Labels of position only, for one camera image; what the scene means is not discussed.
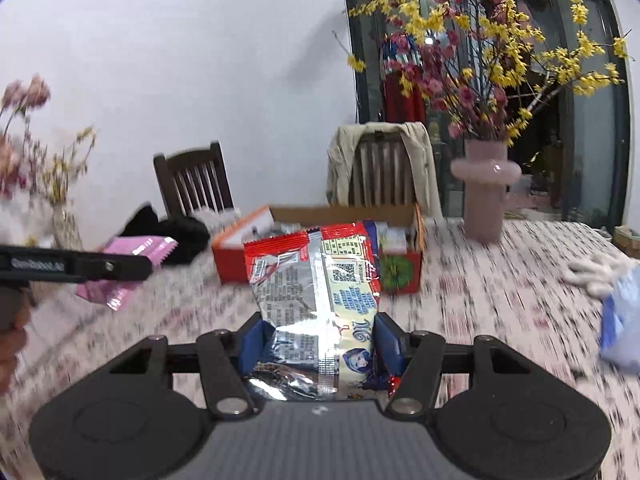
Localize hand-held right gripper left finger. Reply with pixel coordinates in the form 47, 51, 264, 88
107, 312, 276, 420

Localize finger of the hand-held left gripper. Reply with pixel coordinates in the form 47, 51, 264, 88
72, 253, 152, 282

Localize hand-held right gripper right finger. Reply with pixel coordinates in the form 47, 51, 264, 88
374, 312, 537, 417

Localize pink snack bag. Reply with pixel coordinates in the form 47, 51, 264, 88
77, 236, 180, 312

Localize red and silver snack bag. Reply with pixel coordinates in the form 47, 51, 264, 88
243, 220, 404, 402

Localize orange cardboard box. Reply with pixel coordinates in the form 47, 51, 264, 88
211, 203, 426, 295

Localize person's left hand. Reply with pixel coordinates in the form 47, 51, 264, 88
0, 305, 31, 394

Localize small floral patterned vase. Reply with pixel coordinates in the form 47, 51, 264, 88
50, 205, 84, 252

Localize black cloth garment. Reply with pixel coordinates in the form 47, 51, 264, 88
121, 203, 211, 267

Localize yellow and magenta flower sprigs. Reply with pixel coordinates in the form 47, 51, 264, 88
42, 127, 97, 207

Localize dark wooden chair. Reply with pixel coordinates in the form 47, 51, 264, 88
153, 141, 235, 217

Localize dried pink rose bouquet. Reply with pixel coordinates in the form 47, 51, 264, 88
0, 75, 52, 197

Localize wooden chair with slatted back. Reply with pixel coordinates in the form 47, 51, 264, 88
350, 130, 419, 207

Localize pink glass vase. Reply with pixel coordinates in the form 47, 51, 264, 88
450, 140, 523, 244

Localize chair with beige jacket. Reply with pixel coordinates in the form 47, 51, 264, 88
327, 121, 444, 219

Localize white work gloves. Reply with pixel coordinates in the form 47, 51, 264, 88
567, 252, 634, 297

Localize blue and white plastic bag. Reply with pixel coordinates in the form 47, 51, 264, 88
600, 265, 640, 374

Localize yellow and pink blossom branches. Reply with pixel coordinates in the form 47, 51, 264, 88
347, 0, 629, 147

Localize red and blue hanging costume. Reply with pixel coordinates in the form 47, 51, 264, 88
382, 35, 429, 124

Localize pink vase with flowers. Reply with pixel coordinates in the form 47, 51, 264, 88
342, 0, 632, 242

